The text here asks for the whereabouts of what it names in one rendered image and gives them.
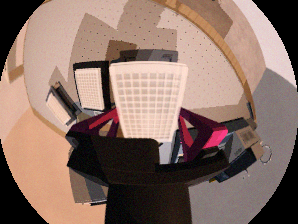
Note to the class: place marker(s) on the white well plate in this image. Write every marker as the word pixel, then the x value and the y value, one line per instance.
pixel 148 116
pixel 57 109
pixel 94 85

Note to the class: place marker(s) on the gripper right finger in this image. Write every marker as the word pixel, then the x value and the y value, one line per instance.
pixel 210 133

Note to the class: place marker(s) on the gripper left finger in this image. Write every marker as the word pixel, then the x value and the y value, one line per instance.
pixel 94 124

